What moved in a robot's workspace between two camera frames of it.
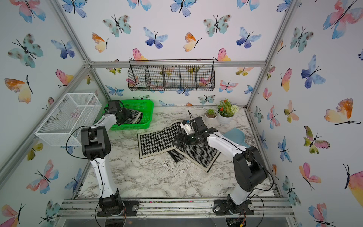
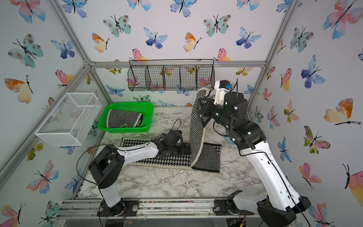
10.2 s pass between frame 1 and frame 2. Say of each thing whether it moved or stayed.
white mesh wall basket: stayed
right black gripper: moved
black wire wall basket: stayed
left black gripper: moved
